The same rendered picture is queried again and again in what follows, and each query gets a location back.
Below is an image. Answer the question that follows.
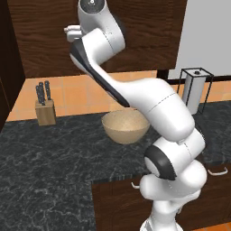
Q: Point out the wooden knife block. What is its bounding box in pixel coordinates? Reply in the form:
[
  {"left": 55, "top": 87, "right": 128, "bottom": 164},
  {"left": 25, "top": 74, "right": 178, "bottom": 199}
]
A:
[{"left": 34, "top": 99, "right": 57, "bottom": 126}]

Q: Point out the tan round basket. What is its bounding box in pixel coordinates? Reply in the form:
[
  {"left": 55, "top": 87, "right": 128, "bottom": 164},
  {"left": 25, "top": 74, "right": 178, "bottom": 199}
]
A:
[{"left": 101, "top": 108, "right": 152, "bottom": 145}]

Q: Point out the dark wood wall cabinet door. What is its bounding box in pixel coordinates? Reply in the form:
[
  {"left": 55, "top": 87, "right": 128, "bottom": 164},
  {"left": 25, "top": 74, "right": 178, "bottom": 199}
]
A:
[{"left": 7, "top": 0, "right": 188, "bottom": 79}]

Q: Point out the black handled knife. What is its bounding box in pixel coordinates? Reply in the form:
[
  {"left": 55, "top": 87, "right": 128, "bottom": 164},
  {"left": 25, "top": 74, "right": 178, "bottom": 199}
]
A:
[
  {"left": 38, "top": 81, "right": 46, "bottom": 106},
  {"left": 35, "top": 85, "right": 43, "bottom": 106},
  {"left": 43, "top": 79, "right": 52, "bottom": 101}
]

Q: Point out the white paper towel roll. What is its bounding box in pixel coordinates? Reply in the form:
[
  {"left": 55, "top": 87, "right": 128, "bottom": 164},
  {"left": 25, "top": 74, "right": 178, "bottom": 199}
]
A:
[{"left": 181, "top": 70, "right": 208, "bottom": 116}]

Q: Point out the dark wood drawer front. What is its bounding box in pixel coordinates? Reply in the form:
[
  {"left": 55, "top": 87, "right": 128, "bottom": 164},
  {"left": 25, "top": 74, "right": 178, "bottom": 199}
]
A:
[
  {"left": 177, "top": 162, "right": 231, "bottom": 231},
  {"left": 91, "top": 175, "right": 155, "bottom": 231}
]

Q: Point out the white drawer handle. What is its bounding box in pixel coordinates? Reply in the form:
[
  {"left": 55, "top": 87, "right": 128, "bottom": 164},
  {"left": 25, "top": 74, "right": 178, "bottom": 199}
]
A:
[
  {"left": 207, "top": 166, "right": 229, "bottom": 177},
  {"left": 131, "top": 180, "right": 143, "bottom": 190}
]

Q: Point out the black wire towel holder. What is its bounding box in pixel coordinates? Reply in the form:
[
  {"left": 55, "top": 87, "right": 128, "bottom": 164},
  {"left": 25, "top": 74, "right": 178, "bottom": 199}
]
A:
[{"left": 177, "top": 67, "right": 215, "bottom": 116}]

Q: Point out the dark wood tall cabinet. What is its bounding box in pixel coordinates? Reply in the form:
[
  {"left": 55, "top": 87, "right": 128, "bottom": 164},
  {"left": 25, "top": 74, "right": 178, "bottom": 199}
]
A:
[{"left": 0, "top": 0, "right": 27, "bottom": 134}]

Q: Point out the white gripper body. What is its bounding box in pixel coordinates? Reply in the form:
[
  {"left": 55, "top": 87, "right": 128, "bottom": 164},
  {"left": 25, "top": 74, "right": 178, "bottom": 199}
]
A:
[{"left": 63, "top": 24, "right": 83, "bottom": 43}]

